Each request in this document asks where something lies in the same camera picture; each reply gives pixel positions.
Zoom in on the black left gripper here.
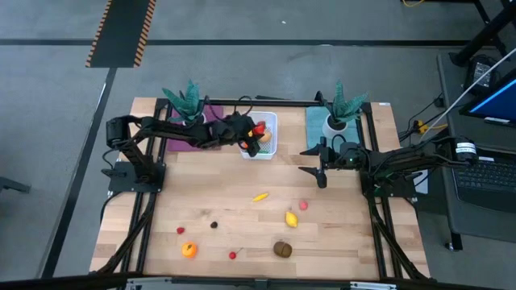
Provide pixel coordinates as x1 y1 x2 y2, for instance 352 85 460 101
212 114 261 159

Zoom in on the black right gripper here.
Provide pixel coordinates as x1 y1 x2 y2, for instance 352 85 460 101
298 135 340 190

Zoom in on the toy tangerine with green leaf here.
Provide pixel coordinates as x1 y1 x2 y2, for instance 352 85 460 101
181 242 199 259

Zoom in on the white perforated plastic basket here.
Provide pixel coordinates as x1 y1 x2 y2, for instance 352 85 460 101
240 111 279 161

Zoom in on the teal cloth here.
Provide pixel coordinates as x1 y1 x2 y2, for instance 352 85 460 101
305 106 362 153

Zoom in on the purple cloth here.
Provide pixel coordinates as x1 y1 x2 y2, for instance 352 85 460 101
167 104 224 153

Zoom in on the snake plant in white pot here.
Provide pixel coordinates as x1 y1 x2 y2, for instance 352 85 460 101
321 79 368 141
161 78 210 126

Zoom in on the brown toy kiwi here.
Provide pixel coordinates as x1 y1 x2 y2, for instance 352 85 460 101
273 240 293 259

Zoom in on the grey desk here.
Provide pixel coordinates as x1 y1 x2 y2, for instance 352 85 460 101
437 51 516 147

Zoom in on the black hazard-striped floor mat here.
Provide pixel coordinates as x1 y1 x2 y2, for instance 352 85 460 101
85 0 157 68

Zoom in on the thin white rod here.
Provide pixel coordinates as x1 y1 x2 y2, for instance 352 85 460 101
418 48 516 140

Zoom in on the black laptop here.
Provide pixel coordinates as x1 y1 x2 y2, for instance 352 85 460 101
453 155 516 214

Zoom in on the dark grey side table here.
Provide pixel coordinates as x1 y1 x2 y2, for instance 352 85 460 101
443 144 516 253

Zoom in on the black power adapter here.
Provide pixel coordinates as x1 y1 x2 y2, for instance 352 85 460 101
463 54 499 96

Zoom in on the monitor with blue screen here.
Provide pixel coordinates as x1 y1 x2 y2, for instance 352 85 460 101
461 76 516 128

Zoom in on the black stand leg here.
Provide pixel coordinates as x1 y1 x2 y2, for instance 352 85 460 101
448 0 516 68

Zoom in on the black furniture foot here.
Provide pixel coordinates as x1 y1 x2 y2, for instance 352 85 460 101
0 176 31 194

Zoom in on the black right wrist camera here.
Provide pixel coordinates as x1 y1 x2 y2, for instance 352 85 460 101
338 140 366 168

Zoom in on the black aluminium table frame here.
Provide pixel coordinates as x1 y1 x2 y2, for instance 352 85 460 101
90 96 431 283

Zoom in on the silver metal bracket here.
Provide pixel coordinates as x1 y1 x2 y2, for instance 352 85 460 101
349 281 398 290
126 276 173 290

